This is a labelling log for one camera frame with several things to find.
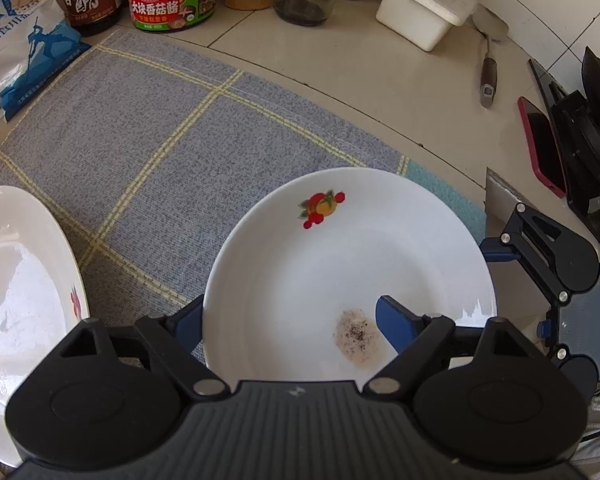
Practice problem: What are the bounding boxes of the white plate with fruit print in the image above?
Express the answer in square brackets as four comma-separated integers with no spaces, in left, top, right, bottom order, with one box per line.
[202,168,498,385]

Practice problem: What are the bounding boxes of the red cased smartphone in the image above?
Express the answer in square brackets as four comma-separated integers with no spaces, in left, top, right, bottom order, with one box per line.
[517,96,566,198]

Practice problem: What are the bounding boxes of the grey checked table mat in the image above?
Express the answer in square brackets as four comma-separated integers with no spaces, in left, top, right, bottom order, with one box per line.
[0,27,488,366]

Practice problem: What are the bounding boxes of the white plastic lidded box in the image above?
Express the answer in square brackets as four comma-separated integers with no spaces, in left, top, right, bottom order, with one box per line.
[376,0,478,52]

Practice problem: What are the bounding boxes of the blue white salt bag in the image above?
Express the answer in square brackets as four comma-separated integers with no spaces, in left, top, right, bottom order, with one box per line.
[0,0,90,122]

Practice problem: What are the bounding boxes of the metal spatula with handle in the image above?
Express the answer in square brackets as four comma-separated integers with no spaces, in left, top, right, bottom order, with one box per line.
[471,4,509,108]

